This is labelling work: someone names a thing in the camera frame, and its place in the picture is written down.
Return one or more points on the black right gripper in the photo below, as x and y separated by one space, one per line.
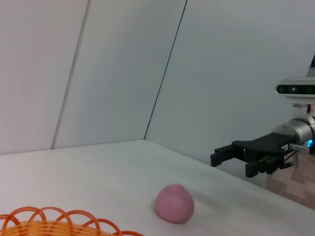
268 145

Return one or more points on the pink peach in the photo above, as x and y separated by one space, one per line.
174 204

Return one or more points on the orange woven plastic basket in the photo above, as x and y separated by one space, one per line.
37 227

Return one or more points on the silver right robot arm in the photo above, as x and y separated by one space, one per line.
304 129

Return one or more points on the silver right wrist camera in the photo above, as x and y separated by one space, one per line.
297 88

